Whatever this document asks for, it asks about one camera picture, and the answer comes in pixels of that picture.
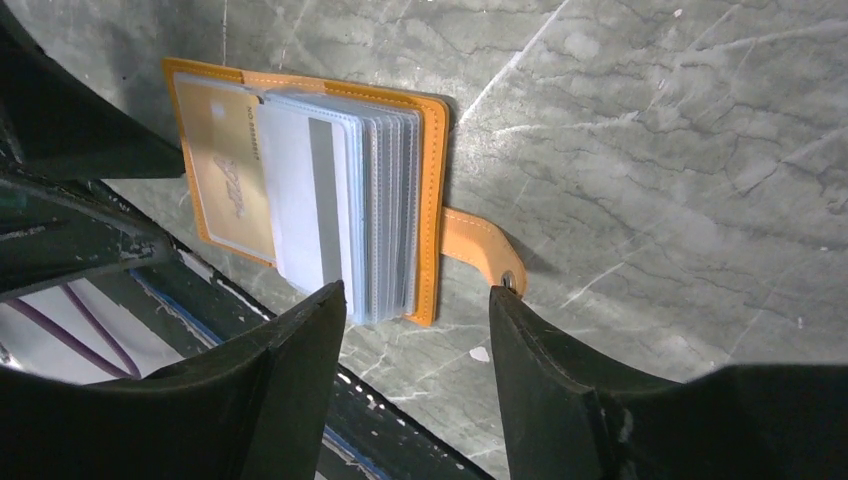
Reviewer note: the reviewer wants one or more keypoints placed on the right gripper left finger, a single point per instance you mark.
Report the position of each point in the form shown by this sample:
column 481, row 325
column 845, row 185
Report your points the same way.
column 253, row 407

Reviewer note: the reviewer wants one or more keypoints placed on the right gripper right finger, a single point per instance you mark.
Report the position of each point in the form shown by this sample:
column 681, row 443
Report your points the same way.
column 571, row 412

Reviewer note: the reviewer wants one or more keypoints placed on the white striped credit card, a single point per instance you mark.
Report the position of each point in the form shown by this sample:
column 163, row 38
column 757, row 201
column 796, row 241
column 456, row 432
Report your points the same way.
column 305, row 161

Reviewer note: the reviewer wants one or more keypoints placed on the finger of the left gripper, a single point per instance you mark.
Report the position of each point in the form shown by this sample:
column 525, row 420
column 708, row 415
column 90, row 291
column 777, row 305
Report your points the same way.
column 53, row 233
column 54, row 126

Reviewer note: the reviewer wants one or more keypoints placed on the orange leather card holder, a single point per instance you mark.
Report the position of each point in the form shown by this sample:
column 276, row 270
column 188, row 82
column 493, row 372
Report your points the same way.
column 396, row 161

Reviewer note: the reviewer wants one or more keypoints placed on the gold credit card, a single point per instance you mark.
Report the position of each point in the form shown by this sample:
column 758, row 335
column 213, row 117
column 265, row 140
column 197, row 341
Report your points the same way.
column 219, row 132

